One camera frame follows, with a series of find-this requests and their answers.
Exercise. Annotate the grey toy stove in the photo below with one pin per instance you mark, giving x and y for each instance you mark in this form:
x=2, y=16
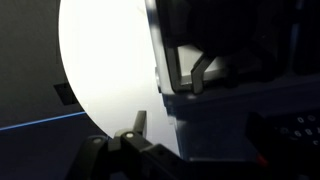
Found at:
x=211, y=125

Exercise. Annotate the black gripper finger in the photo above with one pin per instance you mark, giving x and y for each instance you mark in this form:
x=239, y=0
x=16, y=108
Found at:
x=142, y=160

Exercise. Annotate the black stove burner grate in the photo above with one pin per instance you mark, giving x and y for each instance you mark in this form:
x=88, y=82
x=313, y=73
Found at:
x=210, y=45

